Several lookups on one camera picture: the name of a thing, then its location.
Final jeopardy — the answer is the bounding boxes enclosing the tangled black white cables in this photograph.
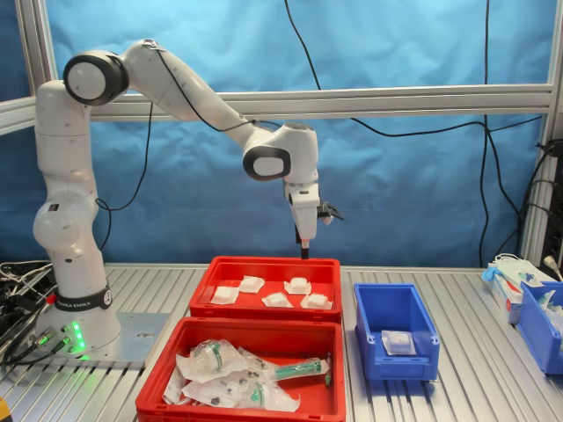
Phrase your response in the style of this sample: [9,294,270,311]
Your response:
[0,259,56,368]

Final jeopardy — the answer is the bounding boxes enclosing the small clear sealed pack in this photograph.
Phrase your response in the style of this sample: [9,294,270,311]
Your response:
[162,367,194,404]

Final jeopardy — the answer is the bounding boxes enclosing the black camera cable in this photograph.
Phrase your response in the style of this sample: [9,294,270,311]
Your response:
[283,0,331,206]

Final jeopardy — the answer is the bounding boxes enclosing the black cable bundle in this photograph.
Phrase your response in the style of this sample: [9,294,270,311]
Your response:
[518,140,563,265]

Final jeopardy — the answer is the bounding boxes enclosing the upright aluminium frame post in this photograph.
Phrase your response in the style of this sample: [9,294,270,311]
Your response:
[518,0,563,268]
[16,0,61,96]

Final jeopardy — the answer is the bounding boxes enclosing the black hanging straight cable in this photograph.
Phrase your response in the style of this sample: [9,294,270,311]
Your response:
[478,0,492,267]

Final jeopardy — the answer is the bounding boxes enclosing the clear pack with green-ring connector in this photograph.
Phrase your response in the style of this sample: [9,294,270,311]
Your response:
[175,338,247,379]
[180,376,303,412]

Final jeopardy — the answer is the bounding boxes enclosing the red crate holding bandages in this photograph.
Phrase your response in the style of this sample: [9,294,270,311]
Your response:
[188,255,343,324]

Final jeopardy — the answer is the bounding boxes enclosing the red crate holding syringe packs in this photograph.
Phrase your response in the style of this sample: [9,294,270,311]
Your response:
[135,316,347,422]

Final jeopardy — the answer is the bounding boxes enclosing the black sagging cable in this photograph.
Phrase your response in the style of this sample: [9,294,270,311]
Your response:
[349,114,545,137]

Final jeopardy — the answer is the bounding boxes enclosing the light blue face masks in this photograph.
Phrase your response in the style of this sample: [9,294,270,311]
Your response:
[491,252,545,289]

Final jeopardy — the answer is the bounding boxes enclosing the black equipment rack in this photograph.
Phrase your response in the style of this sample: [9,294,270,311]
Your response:
[539,139,563,270]

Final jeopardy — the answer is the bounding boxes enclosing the clear wrapped medical packs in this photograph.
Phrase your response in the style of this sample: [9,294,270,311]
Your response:
[532,287,563,335]

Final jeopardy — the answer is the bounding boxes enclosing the blue bin holding clear packs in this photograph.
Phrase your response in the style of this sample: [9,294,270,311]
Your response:
[515,280,563,375]

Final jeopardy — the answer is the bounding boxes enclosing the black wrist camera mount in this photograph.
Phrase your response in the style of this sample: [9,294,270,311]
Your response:
[316,200,345,226]

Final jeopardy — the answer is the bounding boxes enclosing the white bandage pack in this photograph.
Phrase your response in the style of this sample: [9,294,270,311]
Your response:
[209,285,239,305]
[299,292,333,311]
[282,276,312,295]
[238,274,266,294]
[380,329,417,356]
[260,292,293,309]

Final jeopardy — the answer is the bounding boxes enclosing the blue backdrop sheet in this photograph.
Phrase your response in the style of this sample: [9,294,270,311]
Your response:
[0,0,555,267]

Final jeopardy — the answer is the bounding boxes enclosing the short aluminium side beam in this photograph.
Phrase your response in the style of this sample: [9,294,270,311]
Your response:
[0,97,40,135]

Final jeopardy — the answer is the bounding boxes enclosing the blue open-front storage bin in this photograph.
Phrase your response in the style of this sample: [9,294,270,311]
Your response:
[353,282,441,382]

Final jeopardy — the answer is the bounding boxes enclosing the clear pack with green syringe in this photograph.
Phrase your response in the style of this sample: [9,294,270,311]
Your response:
[237,346,333,388]

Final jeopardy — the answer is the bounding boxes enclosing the black curved cable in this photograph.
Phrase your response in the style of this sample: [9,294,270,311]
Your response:
[483,127,524,265]

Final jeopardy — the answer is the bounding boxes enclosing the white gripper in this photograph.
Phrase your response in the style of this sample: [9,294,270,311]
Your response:
[283,181,321,260]

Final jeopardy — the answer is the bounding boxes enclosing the grey metal base plate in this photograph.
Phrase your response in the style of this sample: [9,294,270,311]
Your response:
[8,310,172,371]

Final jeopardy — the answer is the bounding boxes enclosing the white cable plug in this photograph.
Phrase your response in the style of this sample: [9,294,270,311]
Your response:
[543,254,563,281]

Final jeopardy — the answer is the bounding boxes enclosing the long horizontal aluminium beam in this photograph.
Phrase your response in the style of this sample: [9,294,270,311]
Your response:
[90,83,554,122]

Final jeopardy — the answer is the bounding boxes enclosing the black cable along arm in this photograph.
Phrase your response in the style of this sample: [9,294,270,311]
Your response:
[94,41,282,254]

